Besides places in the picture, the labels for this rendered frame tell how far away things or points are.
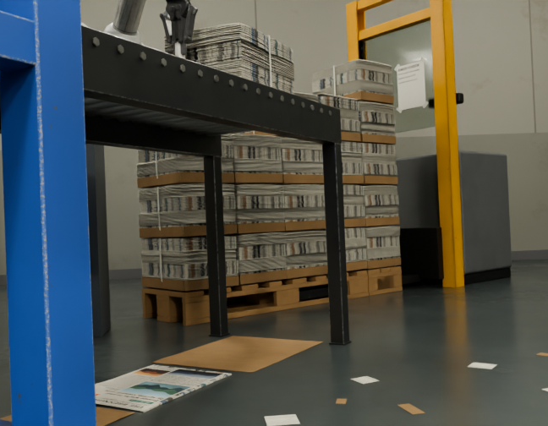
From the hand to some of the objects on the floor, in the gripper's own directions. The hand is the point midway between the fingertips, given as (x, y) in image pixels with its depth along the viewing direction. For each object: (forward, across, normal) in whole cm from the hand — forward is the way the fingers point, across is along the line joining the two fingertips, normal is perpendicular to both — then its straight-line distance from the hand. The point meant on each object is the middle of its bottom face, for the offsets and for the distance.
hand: (180, 55), depth 186 cm
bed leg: (+93, -27, -47) cm, 108 cm away
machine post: (+93, -45, +89) cm, 136 cm away
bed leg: (+93, +23, -47) cm, 107 cm away
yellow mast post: (+93, +40, -242) cm, 262 cm away
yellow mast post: (+93, -22, -220) cm, 240 cm away
